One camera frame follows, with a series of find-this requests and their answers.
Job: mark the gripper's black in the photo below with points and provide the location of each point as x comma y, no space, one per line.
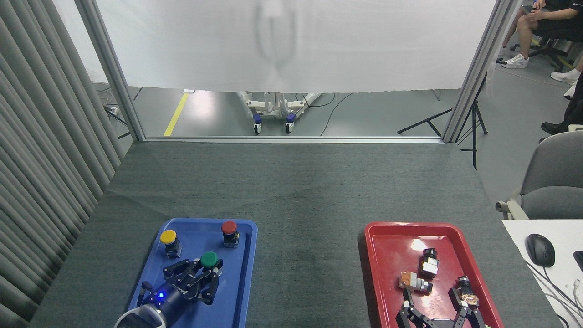
175,298
442,324

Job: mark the green push button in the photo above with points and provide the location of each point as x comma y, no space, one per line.
209,259

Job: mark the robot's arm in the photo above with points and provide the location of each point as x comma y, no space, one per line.
139,318

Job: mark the yellow push button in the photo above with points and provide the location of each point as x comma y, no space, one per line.
168,237

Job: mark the red push button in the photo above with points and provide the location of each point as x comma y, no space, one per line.
229,227

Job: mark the person's hand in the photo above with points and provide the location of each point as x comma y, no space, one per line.
534,16

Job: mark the blue plastic tray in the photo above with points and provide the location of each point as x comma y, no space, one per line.
227,296

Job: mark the red plastic tray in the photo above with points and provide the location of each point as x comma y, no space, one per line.
396,255

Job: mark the white desk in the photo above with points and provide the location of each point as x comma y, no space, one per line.
517,232

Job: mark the black computer mouse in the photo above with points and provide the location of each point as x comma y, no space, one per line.
540,250

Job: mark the dark grey felt table cover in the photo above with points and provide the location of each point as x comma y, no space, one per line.
296,191

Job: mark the black keyboard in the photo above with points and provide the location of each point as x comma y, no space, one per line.
579,259

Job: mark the yellow floor tape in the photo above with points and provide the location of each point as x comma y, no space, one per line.
176,115

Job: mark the grey padded chair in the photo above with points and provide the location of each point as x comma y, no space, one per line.
553,177

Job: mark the white stand on wheels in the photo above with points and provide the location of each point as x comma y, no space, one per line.
273,109

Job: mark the black tripod stand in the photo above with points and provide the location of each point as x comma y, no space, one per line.
474,132

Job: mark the black floor bar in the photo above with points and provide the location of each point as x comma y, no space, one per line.
423,121

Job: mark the grey pleated curtain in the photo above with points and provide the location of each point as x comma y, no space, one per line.
41,159

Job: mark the person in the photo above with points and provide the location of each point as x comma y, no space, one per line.
553,23
567,76
575,114

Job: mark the white backdrop sheet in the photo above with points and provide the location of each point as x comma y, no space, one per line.
319,41

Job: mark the black office chair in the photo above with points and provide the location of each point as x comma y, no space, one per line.
553,50

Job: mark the black switch with copper end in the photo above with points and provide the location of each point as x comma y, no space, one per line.
465,288

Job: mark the orange and silver switch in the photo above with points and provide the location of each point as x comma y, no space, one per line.
412,282

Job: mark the black and white switch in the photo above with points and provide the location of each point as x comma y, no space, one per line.
428,265

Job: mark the silver frame crossbar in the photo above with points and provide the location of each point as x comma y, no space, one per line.
291,139

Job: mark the silver frame post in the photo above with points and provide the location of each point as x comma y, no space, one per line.
111,73
478,73

